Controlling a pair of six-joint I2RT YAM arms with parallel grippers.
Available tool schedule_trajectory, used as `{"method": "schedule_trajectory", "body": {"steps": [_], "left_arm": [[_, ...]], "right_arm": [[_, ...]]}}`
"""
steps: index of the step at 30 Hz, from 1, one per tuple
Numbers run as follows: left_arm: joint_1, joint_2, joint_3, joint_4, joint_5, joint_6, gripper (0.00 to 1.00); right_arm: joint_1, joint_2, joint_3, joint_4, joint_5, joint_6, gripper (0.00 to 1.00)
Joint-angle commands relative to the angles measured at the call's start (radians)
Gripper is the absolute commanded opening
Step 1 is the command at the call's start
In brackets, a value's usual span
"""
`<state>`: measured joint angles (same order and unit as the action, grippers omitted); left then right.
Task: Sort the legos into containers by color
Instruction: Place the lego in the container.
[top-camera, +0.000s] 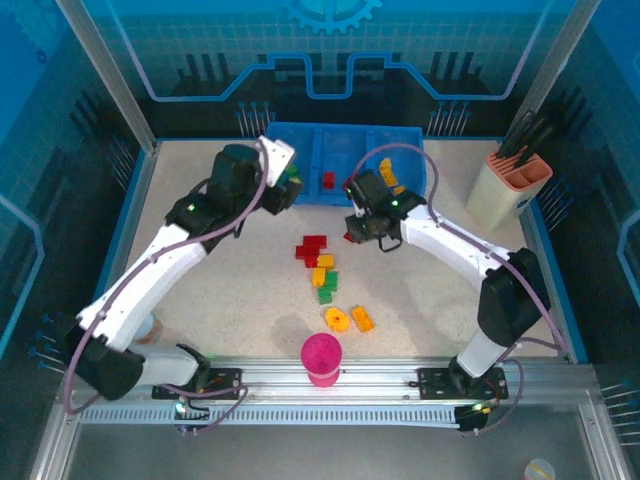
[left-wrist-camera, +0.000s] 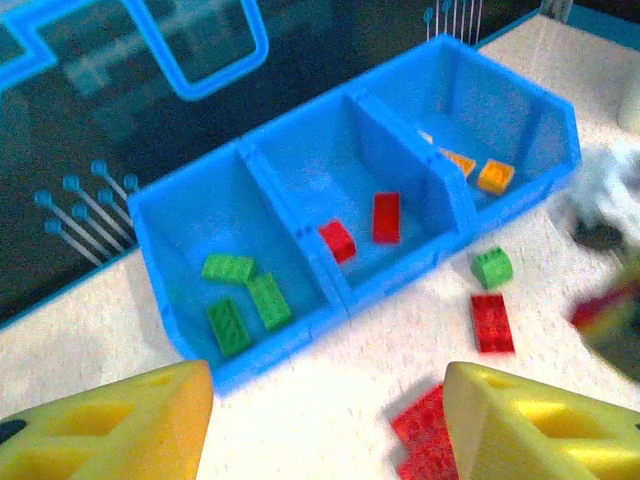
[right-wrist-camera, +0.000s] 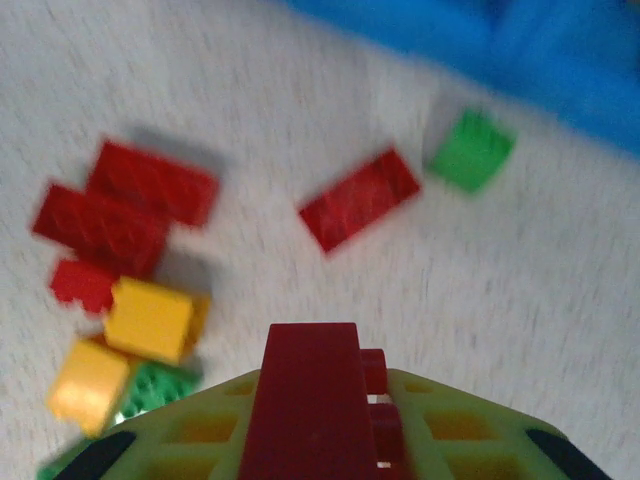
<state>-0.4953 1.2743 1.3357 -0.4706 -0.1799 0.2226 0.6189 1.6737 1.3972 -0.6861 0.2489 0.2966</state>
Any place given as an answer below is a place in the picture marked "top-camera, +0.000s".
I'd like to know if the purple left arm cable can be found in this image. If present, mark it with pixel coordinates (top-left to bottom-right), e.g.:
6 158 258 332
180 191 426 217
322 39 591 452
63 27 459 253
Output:
62 137 269 434

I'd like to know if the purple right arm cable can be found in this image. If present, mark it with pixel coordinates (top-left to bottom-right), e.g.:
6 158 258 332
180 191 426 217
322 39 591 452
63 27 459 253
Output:
348 142 571 434

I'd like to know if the small controller board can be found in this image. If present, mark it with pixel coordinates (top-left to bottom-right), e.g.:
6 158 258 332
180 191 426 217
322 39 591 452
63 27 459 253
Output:
172 394 211 434
455 402 494 434

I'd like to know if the black utensil handle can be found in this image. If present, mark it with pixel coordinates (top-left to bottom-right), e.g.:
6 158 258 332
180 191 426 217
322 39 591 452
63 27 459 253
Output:
519 119 559 164
499 110 539 157

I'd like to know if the cream utensil holder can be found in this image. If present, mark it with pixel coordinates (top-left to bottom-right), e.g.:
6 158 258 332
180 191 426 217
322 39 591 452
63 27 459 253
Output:
465 151 555 229

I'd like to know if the pale round container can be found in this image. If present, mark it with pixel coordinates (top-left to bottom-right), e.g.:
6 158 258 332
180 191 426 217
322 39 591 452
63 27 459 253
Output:
130 312 165 347

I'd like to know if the aluminium frame post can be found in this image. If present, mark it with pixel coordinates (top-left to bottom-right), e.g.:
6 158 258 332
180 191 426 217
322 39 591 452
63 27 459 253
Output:
502 0 601 146
54 0 161 154

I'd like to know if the round yellow lego piece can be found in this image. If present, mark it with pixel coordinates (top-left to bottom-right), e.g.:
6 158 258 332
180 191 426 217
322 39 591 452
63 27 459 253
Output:
324 306 352 333

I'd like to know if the aluminium frame rail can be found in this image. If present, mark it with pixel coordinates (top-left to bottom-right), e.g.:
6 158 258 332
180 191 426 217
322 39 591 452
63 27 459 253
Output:
62 355 601 409

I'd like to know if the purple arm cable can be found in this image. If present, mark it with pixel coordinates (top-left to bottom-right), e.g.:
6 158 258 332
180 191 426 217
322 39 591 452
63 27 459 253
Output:
348 142 571 434
62 137 269 434

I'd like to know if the magenta textured cup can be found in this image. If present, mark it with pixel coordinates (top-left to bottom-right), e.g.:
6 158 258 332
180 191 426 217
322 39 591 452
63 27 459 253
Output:
299 330 345 389

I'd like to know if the pale round disc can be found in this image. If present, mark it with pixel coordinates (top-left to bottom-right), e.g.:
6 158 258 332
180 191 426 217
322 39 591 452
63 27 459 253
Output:
524 457 557 480

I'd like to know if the slotted grey cable duct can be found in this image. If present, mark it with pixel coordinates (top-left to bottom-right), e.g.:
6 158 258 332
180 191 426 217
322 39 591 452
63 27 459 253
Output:
77 405 461 429

